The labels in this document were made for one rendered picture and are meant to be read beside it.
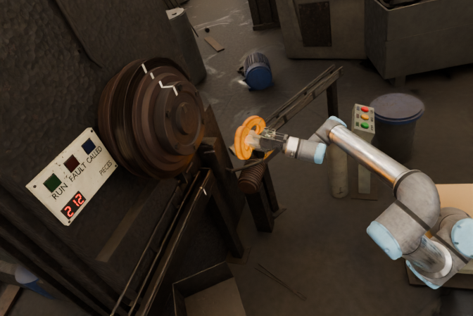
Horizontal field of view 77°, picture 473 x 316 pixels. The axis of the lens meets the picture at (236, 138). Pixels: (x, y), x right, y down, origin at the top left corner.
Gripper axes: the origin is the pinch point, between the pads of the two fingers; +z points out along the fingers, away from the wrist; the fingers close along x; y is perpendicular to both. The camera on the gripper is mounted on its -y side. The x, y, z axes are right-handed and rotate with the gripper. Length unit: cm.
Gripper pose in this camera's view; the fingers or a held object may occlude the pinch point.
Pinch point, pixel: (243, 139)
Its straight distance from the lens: 138.3
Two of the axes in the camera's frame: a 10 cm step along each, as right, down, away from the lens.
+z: -9.5, -2.2, 2.1
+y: 0.2, -7.4, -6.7
